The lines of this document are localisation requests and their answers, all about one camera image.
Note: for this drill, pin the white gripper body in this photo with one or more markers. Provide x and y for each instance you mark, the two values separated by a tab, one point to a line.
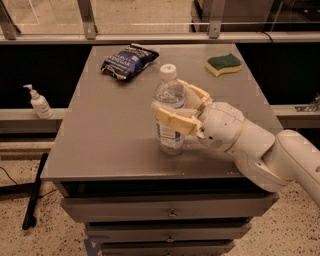
222	126

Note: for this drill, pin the green and yellow sponge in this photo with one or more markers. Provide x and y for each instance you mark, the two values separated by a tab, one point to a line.
223	64

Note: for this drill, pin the white pump dispenser bottle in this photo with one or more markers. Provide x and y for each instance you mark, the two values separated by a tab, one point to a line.
39	103

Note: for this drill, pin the black bar on floor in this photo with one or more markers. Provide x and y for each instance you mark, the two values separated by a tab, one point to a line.
29	219

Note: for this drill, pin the blue label plastic water bottle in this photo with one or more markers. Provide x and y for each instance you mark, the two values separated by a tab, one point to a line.
171	94

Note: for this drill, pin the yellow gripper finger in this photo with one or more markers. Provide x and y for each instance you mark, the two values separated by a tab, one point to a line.
197	101
169	117

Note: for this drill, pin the blue chip bag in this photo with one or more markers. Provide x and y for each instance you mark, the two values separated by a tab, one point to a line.
128	62

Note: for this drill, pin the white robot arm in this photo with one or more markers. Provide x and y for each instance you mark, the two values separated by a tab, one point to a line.
270	161

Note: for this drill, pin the grey drawer cabinet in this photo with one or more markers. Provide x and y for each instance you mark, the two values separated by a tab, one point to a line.
131	197

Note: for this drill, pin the grey metal window rail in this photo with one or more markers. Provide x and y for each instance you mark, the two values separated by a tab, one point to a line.
159	21

